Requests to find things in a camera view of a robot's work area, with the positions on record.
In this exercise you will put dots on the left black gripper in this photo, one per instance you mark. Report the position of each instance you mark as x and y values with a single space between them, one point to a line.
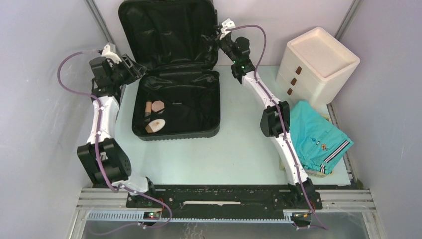
136 71

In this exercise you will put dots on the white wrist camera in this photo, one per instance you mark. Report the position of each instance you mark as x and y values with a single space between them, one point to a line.
109 52
226 27

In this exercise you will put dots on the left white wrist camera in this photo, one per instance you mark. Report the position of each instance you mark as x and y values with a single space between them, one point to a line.
109 52

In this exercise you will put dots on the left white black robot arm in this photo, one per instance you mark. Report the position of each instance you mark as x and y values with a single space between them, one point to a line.
103 159

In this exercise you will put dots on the brown cosmetic tube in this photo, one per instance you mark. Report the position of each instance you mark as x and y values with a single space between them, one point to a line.
148 108

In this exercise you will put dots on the white stacked drawer unit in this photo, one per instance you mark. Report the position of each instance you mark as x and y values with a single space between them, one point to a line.
314 67

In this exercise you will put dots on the white bottle orange logo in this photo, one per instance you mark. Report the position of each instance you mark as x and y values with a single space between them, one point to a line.
155 126

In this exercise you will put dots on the black ribbed hard-shell suitcase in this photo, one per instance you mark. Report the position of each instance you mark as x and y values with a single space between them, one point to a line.
175 41

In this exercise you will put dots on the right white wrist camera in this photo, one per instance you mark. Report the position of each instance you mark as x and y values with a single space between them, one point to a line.
226 27

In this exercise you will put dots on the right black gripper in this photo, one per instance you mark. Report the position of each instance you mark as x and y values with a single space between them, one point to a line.
219 42

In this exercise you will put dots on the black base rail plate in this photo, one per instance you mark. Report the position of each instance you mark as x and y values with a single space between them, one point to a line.
226 202

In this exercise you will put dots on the peach cosmetic tube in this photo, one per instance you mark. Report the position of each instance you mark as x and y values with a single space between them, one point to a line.
158 107

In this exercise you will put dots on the pale yellow perforated basket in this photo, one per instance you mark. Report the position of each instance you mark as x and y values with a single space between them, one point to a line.
308 171

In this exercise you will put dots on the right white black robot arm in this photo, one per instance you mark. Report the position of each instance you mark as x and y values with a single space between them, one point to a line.
275 119

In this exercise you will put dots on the light teal bottom garment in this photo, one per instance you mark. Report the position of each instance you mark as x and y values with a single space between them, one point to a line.
318 143

